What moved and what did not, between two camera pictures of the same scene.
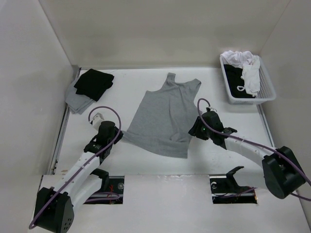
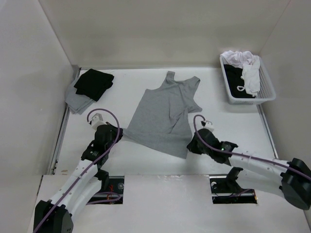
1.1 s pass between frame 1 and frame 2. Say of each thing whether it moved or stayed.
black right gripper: moved
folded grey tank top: stayed
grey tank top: stayed
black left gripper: stayed
